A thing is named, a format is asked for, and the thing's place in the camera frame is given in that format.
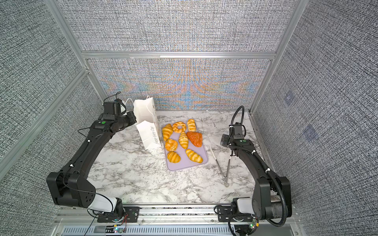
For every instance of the steel tongs white tips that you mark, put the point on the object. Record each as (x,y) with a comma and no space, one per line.
(222,162)

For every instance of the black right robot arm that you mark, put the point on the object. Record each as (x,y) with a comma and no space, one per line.
(271,199)

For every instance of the striped croissant top left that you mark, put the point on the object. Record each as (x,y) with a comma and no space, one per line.
(167,131)

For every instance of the yellow bun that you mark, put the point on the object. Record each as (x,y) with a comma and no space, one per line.
(173,157)

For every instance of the sugared ring donut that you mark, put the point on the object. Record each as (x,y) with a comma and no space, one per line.
(179,127)

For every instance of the lilac plastic tray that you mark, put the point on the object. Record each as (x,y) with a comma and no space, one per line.
(185,162)

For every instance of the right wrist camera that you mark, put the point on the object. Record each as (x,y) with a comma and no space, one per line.
(239,132)

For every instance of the aluminium cage frame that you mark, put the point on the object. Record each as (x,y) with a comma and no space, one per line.
(22,144)

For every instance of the round orange knotted bun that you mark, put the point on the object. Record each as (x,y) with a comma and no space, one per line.
(171,145)

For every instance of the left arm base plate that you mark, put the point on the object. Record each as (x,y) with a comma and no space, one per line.
(127,214)

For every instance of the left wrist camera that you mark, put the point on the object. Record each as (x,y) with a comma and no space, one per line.
(116,107)

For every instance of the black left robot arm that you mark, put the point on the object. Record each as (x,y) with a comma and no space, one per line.
(69,186)

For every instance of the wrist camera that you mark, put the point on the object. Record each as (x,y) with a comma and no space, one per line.
(239,132)
(116,107)

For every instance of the small striped bread top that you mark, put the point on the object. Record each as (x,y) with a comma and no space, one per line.
(191,125)

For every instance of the striped bread centre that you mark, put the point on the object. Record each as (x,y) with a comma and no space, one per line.
(183,140)

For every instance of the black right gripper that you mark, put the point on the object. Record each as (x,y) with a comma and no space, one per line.
(225,139)

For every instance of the aluminium front rail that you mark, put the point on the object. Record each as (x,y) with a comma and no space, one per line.
(148,220)

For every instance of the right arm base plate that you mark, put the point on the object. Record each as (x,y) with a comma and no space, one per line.
(225,213)

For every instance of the white paper bag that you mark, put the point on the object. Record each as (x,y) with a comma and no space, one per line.
(146,122)

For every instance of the long striped bread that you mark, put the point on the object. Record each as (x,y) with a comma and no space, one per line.
(193,156)

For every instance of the red-brown glazed croissant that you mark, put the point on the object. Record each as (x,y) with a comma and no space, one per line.
(195,138)

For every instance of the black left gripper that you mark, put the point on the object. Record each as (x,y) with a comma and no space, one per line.
(132,117)

